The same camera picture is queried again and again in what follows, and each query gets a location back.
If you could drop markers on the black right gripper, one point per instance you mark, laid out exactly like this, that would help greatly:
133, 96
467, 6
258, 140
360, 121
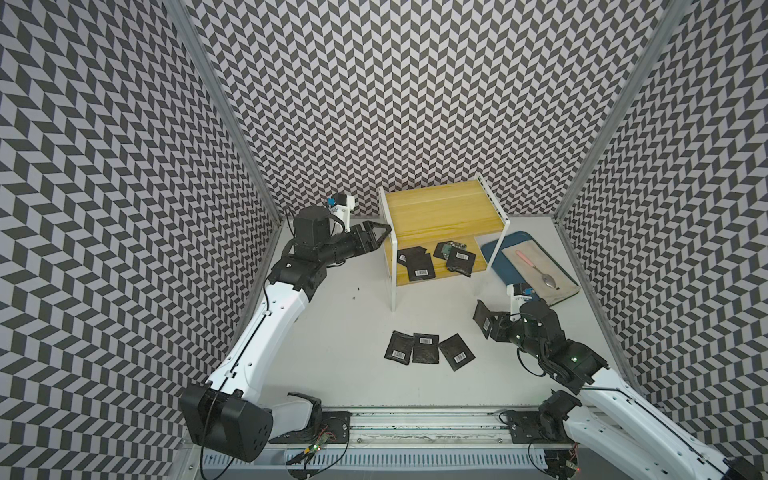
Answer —
499, 325

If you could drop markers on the blue tray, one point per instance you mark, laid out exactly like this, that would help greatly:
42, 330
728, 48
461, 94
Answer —
505, 270

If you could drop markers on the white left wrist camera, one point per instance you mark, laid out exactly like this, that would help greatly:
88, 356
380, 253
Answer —
341, 206

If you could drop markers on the pink handled metal spoon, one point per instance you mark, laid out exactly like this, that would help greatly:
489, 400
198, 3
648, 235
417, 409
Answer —
547, 279

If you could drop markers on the wooden shelf white frame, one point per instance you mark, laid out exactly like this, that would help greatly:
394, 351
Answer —
468, 212

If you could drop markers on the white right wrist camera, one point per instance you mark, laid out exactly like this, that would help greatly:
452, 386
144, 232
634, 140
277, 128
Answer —
519, 294

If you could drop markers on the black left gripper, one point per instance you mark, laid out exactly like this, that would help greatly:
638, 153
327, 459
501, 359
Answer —
366, 245

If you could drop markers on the black tea bag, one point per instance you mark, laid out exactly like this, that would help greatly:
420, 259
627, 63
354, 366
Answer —
420, 270
425, 349
406, 255
400, 348
456, 352
460, 261

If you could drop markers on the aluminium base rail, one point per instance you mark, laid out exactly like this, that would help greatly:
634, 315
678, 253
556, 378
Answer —
409, 443

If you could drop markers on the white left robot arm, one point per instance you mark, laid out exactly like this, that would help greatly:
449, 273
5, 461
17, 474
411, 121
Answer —
224, 413

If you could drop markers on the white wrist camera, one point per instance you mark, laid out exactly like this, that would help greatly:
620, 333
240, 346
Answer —
519, 294
341, 206

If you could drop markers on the green tea bag lower back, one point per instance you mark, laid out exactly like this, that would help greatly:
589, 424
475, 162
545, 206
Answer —
442, 249

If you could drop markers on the green label tea bag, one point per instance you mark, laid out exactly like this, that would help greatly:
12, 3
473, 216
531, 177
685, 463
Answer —
484, 318

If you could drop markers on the beige cloth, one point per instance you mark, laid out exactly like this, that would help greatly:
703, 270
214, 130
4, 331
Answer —
567, 287

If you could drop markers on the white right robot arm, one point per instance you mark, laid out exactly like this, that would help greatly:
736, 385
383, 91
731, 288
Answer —
596, 408

